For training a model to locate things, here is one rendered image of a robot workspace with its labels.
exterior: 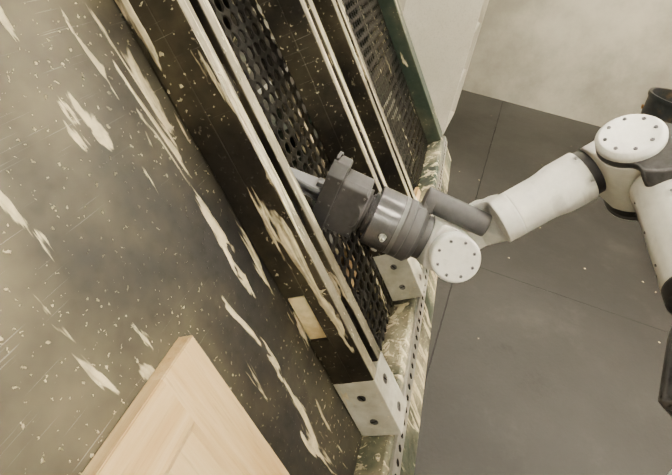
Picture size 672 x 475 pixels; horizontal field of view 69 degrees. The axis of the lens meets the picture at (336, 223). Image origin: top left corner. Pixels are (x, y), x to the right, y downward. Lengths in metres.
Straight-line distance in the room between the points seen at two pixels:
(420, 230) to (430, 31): 3.62
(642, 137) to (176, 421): 0.60
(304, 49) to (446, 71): 3.41
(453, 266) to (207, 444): 0.36
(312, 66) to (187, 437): 0.62
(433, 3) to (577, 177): 3.56
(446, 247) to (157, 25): 0.43
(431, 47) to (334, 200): 3.62
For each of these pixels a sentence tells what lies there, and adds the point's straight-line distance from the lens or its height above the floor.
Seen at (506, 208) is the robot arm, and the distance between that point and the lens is 0.69.
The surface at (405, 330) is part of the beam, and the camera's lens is 1.02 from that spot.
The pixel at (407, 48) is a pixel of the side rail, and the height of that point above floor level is 1.20.
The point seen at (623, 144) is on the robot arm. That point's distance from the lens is 0.69.
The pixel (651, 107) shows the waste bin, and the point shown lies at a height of 0.55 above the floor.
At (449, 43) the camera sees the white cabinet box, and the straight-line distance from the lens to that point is 4.21.
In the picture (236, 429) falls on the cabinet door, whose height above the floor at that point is 1.14.
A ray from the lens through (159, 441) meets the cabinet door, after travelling 0.49.
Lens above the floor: 1.62
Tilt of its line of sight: 34 degrees down
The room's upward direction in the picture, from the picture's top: 11 degrees clockwise
